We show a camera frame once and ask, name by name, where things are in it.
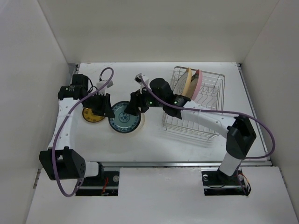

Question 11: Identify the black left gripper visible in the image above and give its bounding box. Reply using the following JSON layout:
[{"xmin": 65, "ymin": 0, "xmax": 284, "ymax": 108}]
[{"xmin": 83, "ymin": 92, "xmax": 114, "ymax": 118}]

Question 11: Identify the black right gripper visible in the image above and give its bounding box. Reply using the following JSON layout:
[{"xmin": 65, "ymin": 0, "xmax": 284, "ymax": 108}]
[{"xmin": 124, "ymin": 85, "xmax": 165, "ymax": 116}]

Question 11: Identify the black blue patterned plate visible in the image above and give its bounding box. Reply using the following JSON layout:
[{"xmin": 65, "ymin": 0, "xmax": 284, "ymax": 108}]
[{"xmin": 108, "ymin": 101, "xmax": 142, "ymax": 133}]

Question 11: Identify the cream bear plate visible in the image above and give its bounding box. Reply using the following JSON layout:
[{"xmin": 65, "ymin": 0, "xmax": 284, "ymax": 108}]
[{"xmin": 110, "ymin": 114, "xmax": 145, "ymax": 137}]

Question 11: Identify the yellow patterned brown plate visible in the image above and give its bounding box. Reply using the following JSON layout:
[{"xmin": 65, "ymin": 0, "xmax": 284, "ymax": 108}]
[{"xmin": 82, "ymin": 108, "xmax": 105, "ymax": 124}]

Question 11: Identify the pink plate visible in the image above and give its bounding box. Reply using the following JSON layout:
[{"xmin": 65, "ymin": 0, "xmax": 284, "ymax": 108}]
[{"xmin": 189, "ymin": 70, "xmax": 203, "ymax": 100}]

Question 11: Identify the metal wire dish rack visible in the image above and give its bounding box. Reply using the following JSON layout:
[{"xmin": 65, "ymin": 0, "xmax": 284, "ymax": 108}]
[{"xmin": 161, "ymin": 66, "xmax": 226, "ymax": 141}]

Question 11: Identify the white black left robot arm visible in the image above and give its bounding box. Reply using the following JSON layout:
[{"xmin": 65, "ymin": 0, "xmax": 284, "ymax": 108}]
[{"xmin": 39, "ymin": 74, "xmax": 114, "ymax": 185}]

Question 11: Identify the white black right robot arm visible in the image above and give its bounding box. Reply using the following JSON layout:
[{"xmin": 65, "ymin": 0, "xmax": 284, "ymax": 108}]
[{"xmin": 125, "ymin": 74, "xmax": 256, "ymax": 184}]

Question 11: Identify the beige plate with line pattern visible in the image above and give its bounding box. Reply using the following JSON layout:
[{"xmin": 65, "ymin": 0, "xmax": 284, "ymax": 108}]
[{"xmin": 173, "ymin": 68, "xmax": 192, "ymax": 96}]

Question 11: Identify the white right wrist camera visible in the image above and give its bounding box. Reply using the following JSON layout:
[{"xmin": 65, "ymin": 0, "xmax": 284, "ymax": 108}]
[{"xmin": 135, "ymin": 73, "xmax": 149, "ymax": 92}]

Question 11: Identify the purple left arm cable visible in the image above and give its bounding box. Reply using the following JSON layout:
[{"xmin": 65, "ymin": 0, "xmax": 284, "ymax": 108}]
[{"xmin": 51, "ymin": 67, "xmax": 115, "ymax": 197}]

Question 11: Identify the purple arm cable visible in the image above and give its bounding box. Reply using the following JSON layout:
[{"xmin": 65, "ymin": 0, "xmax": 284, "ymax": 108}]
[
  {"xmin": 51, "ymin": 67, "xmax": 115, "ymax": 197},
  {"xmin": 139, "ymin": 77, "xmax": 276, "ymax": 196}
]

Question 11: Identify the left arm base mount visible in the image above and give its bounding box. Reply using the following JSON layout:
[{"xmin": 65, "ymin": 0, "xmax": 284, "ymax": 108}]
[{"xmin": 75, "ymin": 167, "xmax": 120, "ymax": 196}]

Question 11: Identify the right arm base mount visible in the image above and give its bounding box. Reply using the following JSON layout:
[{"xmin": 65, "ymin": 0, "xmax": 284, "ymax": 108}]
[{"xmin": 201, "ymin": 168, "xmax": 251, "ymax": 196}]

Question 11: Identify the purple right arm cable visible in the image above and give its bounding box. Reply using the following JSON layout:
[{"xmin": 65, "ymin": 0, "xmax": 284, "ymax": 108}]
[{"xmin": 139, "ymin": 77, "xmax": 276, "ymax": 196}]

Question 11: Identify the aluminium front rail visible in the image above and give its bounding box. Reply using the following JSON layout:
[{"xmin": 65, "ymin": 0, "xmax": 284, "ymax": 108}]
[{"xmin": 102, "ymin": 161, "xmax": 273, "ymax": 168}]

